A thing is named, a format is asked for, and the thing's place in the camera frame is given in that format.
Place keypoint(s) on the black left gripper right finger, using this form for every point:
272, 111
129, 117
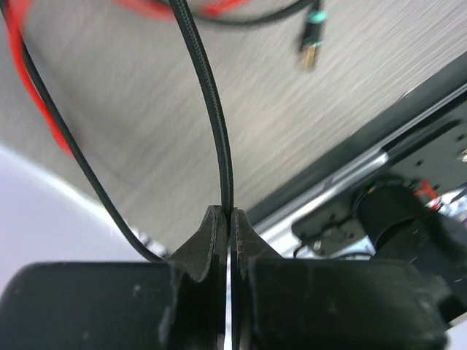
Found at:
280, 303

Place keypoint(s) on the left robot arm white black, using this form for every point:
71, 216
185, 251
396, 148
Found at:
227, 284

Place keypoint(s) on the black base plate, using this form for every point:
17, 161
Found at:
419, 153

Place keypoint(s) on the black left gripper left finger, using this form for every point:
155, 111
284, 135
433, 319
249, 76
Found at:
178, 303

